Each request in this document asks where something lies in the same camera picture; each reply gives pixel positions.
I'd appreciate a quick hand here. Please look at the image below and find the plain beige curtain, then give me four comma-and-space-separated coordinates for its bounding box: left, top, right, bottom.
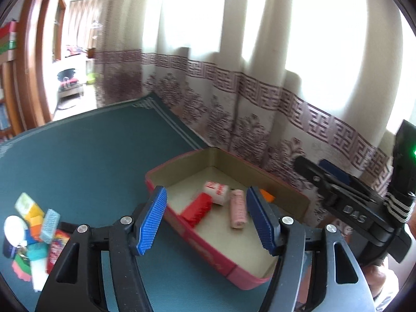
67, 0, 106, 53

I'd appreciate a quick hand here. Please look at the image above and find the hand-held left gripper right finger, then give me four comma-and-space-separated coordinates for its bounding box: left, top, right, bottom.
246, 186, 378, 312

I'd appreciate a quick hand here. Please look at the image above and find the wooden door frame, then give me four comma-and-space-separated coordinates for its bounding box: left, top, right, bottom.
15, 0, 69, 127

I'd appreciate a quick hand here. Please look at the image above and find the red building block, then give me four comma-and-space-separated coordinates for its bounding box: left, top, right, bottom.
180, 192, 213, 228

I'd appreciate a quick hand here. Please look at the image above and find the yellow and green carton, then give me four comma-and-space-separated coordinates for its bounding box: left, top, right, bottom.
15, 192, 44, 225

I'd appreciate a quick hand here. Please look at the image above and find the round black pot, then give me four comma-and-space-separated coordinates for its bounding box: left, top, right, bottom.
57, 68, 79, 83

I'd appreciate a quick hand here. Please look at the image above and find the small metal table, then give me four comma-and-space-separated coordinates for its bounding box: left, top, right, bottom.
57, 81, 86, 100

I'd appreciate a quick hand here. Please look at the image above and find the person's right hand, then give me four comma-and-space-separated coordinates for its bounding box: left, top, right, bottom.
361, 261, 400, 300

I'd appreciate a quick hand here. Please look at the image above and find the red rectangular box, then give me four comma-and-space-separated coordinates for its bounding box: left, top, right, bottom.
145, 147, 311, 290

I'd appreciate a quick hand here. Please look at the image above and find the small teal box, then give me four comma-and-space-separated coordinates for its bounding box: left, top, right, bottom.
28, 243, 49, 261

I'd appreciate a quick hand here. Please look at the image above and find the large orange building block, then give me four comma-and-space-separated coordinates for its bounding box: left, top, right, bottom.
29, 217, 44, 238

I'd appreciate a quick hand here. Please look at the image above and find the pink paper roll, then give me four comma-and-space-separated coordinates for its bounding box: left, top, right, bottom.
230, 189, 249, 230

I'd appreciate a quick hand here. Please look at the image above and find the long white printed box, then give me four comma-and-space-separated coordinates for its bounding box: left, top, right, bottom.
31, 257, 50, 292

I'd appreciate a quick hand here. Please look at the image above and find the white-capped dark blue bottle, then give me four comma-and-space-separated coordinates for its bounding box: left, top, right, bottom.
3, 216, 28, 257

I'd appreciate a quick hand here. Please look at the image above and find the wooden bookshelf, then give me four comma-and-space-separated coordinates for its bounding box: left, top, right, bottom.
0, 23, 27, 140

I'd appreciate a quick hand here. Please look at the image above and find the small black box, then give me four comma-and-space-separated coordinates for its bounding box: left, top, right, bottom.
58, 222, 78, 235

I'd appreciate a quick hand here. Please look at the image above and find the green desktop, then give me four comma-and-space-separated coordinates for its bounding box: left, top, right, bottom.
0, 93, 277, 312

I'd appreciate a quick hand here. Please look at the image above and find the small white bottle red print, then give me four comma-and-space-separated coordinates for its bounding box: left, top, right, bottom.
203, 181, 231, 206

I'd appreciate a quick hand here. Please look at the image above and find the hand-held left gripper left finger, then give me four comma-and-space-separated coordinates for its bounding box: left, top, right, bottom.
34, 185, 168, 312

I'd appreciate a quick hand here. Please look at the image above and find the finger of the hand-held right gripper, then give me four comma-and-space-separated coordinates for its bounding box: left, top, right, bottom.
294, 155, 350, 202
319, 159, 352, 184

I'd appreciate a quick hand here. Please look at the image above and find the patterned beige curtain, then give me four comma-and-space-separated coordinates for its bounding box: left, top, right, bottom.
94, 0, 416, 267

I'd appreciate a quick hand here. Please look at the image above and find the colourful red packet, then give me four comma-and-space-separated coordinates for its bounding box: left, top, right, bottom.
46, 229, 71, 274

